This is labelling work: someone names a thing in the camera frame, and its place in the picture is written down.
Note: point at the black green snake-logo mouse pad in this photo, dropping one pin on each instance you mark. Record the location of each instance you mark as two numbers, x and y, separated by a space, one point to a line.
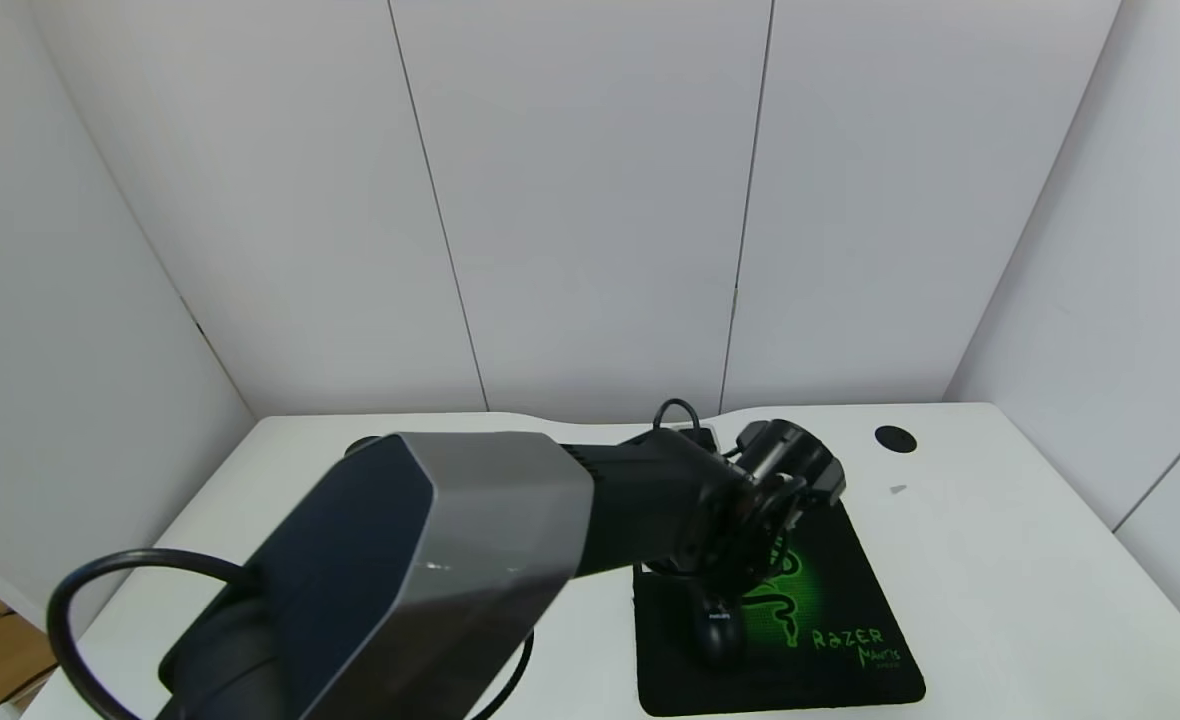
830 640

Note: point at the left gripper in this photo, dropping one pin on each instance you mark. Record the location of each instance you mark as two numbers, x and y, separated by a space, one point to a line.
712 606

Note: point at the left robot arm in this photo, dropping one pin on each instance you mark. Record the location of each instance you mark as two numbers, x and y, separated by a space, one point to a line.
420 560

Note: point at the black computer mouse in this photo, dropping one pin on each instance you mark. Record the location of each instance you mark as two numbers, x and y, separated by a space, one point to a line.
718 632

